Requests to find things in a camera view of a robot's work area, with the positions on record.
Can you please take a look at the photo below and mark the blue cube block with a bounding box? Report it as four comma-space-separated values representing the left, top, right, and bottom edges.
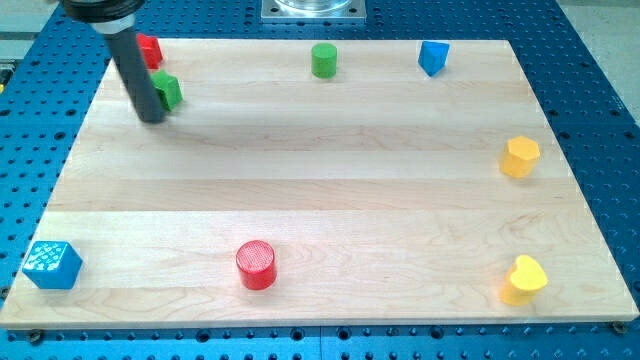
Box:
21, 241, 83, 290

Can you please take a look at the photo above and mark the green star block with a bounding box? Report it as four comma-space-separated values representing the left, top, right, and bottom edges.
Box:
151, 69, 183, 111

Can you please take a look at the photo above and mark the yellow heart block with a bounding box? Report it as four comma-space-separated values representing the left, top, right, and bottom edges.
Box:
499, 254, 548, 306

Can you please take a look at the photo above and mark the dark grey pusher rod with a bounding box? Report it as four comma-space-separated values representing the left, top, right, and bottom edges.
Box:
104, 27, 165, 124

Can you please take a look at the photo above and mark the yellow hexagon block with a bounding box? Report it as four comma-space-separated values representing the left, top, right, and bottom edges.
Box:
499, 136, 541, 178

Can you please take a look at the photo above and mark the green cylinder block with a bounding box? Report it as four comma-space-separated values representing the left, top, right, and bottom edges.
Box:
311, 43, 338, 79

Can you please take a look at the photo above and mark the wooden board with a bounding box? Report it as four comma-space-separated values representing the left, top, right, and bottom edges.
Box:
1, 39, 638, 330

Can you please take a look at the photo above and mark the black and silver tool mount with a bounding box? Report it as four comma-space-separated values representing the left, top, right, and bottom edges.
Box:
60, 0, 145, 35

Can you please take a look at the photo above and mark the red cylinder block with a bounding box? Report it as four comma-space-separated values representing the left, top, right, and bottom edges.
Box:
235, 240, 277, 290

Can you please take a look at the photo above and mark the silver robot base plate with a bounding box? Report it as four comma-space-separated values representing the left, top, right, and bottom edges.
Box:
260, 0, 367, 24

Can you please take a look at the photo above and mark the blue triangle block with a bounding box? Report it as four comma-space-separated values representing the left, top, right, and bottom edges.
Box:
418, 41, 450, 77

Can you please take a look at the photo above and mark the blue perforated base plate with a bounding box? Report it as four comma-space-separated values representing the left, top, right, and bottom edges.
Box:
1, 1, 639, 359

